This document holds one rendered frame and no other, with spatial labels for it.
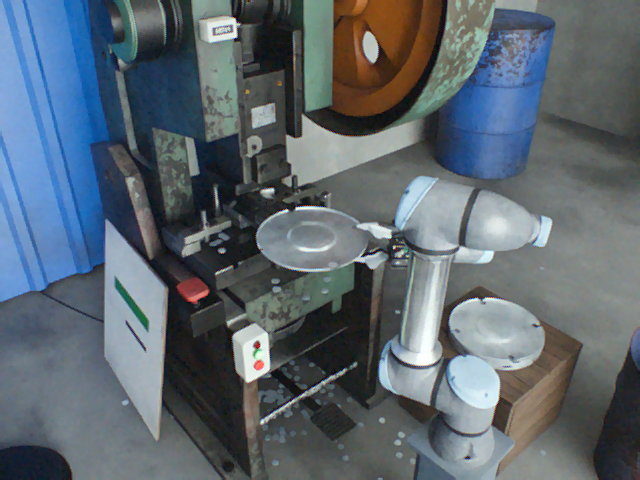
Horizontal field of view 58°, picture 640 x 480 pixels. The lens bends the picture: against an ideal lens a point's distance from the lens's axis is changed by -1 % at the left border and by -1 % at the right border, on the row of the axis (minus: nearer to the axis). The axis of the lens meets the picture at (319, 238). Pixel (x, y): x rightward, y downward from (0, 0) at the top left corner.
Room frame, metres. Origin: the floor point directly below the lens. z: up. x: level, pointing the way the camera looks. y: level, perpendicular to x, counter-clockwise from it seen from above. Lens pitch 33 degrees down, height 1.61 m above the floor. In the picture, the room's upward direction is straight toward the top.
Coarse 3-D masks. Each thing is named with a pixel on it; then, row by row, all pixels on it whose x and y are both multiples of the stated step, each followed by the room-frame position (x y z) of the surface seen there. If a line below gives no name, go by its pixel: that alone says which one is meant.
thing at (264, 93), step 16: (256, 64) 1.47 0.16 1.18; (256, 80) 1.42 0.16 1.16; (272, 80) 1.45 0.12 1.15; (256, 96) 1.42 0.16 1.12; (272, 96) 1.45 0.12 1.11; (256, 112) 1.42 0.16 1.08; (272, 112) 1.45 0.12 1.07; (256, 128) 1.42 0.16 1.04; (272, 128) 1.45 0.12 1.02; (256, 144) 1.40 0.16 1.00; (272, 144) 1.45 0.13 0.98; (224, 160) 1.45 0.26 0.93; (240, 160) 1.39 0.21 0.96; (256, 160) 1.38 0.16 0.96; (272, 160) 1.41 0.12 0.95; (240, 176) 1.39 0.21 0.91; (256, 176) 1.38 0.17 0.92; (272, 176) 1.41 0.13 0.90
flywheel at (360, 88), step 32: (352, 0) 1.67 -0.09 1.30; (384, 0) 1.62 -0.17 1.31; (416, 0) 1.54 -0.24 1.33; (352, 32) 1.72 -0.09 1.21; (384, 32) 1.62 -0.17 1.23; (416, 32) 1.53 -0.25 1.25; (352, 64) 1.71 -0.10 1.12; (384, 64) 1.61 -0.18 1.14; (416, 64) 1.48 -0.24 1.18; (352, 96) 1.66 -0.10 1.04; (384, 96) 1.56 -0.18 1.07; (416, 96) 1.56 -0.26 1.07
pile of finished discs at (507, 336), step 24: (456, 312) 1.46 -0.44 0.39; (480, 312) 1.46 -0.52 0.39; (504, 312) 1.46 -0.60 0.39; (528, 312) 1.45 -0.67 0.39; (456, 336) 1.34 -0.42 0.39; (480, 336) 1.34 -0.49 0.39; (504, 336) 1.34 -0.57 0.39; (528, 336) 1.34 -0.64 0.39; (504, 360) 1.24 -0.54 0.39; (528, 360) 1.25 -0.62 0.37
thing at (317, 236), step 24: (288, 216) 1.39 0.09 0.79; (312, 216) 1.39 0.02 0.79; (336, 216) 1.40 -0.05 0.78; (264, 240) 1.27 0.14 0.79; (288, 240) 1.27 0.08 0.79; (312, 240) 1.27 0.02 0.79; (336, 240) 1.28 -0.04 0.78; (360, 240) 1.28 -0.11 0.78; (288, 264) 1.17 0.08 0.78; (312, 264) 1.17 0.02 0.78
